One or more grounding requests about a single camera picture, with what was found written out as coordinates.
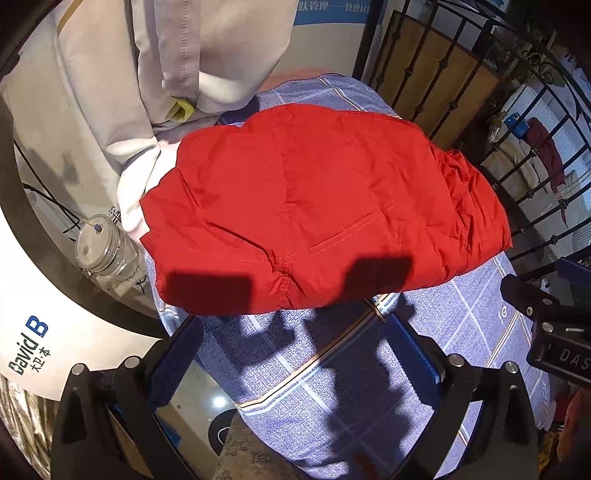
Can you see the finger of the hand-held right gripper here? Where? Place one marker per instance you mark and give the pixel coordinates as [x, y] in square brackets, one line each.
[526, 293]

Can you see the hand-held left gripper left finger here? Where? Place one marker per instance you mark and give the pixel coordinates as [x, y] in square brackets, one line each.
[171, 354]

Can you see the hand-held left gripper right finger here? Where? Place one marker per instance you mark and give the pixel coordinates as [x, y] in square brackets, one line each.
[412, 347]

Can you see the red jacket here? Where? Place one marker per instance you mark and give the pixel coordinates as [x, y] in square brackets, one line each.
[314, 198]

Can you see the person's right forearm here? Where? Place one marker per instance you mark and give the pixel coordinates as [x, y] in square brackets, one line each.
[579, 424]

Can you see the blue checked bedsheet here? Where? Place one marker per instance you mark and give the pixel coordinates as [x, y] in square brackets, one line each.
[332, 369]

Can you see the clear plastic jar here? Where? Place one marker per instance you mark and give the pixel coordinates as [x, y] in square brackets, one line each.
[108, 258]

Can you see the floral cushion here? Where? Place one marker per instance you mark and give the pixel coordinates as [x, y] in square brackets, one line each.
[249, 457]

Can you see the cream sofa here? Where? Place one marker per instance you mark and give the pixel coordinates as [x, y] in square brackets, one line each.
[517, 157]

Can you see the dark red cloth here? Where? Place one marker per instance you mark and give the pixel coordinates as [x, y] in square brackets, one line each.
[545, 147]

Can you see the white round printed stand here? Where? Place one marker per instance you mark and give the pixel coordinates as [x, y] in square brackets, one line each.
[41, 277]

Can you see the grey patterned cloth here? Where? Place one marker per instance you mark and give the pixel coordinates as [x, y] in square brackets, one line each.
[23, 424]

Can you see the black iron railing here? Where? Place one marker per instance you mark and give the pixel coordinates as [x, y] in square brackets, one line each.
[498, 115]

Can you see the wooden cabinet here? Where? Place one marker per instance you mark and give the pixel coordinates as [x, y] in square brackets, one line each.
[443, 87]

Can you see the blue and white poster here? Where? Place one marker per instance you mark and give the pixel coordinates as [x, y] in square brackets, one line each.
[330, 11]

